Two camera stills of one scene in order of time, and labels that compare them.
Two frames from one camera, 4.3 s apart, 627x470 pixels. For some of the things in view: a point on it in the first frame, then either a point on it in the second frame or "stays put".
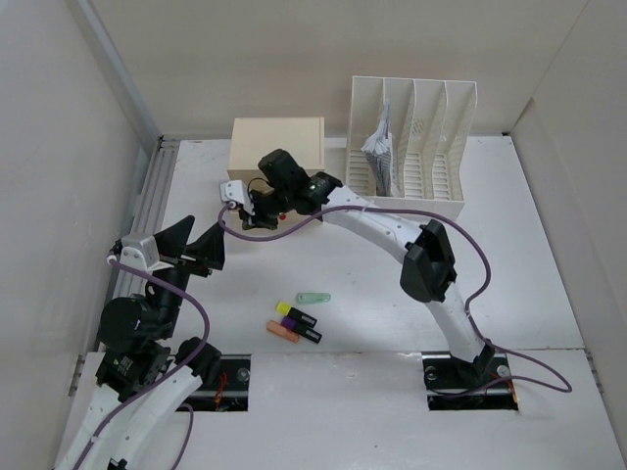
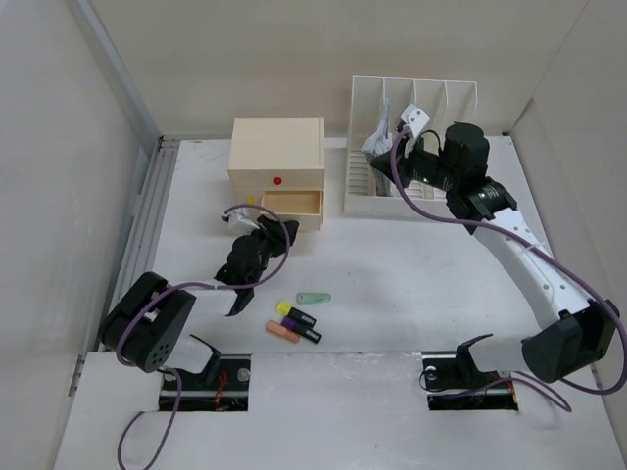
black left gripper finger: (172, 240) → (271, 229)
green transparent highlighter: (311, 298) stays put
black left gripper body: (169, 301) → (266, 250)
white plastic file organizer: (407, 142) stays put
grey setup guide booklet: (378, 150) stays put
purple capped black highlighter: (306, 331) stays put
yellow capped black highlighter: (286, 309) stays put
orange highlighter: (282, 331) stays put
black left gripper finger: (210, 249) → (291, 227)
